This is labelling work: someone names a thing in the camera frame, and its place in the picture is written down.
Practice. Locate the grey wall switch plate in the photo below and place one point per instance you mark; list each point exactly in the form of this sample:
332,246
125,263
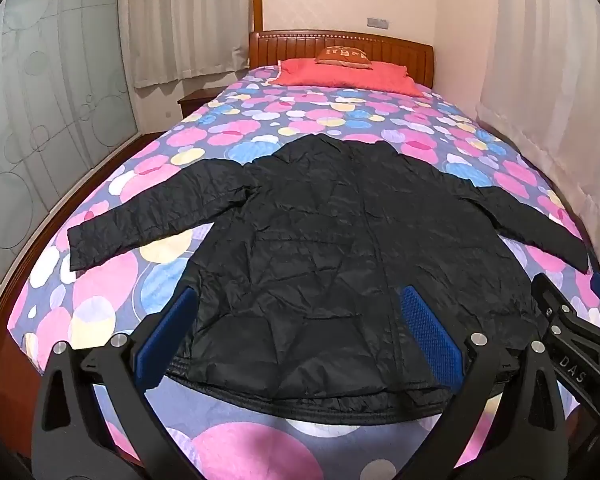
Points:
378,23

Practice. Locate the wooden bed frame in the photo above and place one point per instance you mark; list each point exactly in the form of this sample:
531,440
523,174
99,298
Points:
5,340

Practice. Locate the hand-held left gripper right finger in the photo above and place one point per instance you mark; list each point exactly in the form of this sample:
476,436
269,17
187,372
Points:
430,332

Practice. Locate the small orange cushion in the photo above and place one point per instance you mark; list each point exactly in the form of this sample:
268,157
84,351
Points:
342,55

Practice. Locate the coral red pillow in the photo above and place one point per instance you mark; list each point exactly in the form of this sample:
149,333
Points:
340,76

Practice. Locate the wooden nightstand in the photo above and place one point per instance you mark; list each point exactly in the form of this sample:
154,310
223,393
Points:
195,100

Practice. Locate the cream window curtain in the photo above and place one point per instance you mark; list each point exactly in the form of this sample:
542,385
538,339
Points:
190,15

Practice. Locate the wooden headboard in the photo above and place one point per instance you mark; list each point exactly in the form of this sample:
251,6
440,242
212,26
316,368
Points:
290,45

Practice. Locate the bed with colourful circle sheet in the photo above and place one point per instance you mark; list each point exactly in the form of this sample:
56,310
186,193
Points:
220,125

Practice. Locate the cream wall curtain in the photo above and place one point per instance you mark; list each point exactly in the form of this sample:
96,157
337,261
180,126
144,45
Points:
555,85

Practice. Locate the frosted glass wardrobe door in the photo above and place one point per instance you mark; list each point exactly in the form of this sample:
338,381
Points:
45,100

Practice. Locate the black quilted jacket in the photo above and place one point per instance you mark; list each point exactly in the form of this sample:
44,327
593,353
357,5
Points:
330,235

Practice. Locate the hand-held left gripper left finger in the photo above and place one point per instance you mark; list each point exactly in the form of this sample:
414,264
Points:
172,322

